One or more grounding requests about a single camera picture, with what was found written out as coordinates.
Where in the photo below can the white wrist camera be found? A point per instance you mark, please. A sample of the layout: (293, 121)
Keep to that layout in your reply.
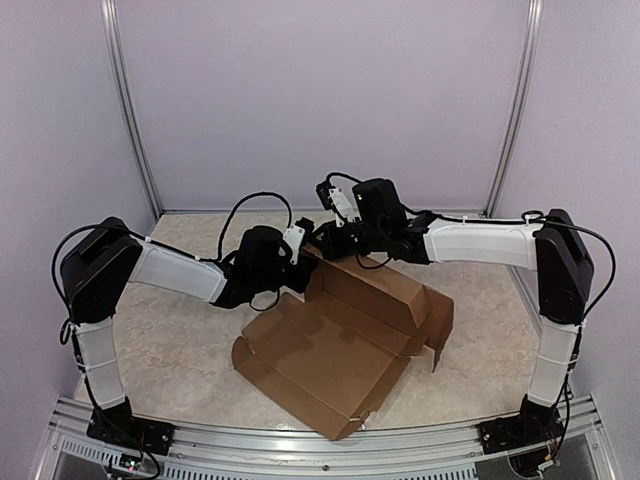
(334, 199)
(295, 237)

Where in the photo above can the right aluminium corner post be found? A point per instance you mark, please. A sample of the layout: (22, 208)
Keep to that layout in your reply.
(517, 107)

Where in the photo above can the aluminium corner post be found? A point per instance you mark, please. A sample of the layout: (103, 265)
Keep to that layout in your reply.
(517, 107)
(114, 45)

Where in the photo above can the aluminium front frame rail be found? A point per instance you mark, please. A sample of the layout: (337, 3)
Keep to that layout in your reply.
(199, 451)

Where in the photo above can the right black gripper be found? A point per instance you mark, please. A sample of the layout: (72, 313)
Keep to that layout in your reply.
(330, 248)

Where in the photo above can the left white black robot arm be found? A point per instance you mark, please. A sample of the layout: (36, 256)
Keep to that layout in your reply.
(94, 276)

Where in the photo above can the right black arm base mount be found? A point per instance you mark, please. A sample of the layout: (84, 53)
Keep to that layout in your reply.
(509, 433)

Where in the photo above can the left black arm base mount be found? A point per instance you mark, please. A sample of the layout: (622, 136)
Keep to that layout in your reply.
(148, 436)

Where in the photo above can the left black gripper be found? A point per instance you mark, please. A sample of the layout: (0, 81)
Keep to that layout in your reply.
(307, 267)

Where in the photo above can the left aluminium corner post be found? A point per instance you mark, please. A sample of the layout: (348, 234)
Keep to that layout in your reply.
(114, 45)

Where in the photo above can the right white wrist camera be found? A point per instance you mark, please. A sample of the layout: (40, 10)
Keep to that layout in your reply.
(334, 199)

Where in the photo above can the brown cardboard box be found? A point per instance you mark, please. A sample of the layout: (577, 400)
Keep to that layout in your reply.
(331, 358)

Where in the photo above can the right aluminium side rail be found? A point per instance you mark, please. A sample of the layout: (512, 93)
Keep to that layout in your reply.
(530, 300)

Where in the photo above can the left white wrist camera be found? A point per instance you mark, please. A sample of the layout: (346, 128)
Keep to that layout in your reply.
(295, 237)

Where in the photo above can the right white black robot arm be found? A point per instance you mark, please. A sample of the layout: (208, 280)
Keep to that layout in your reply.
(374, 220)

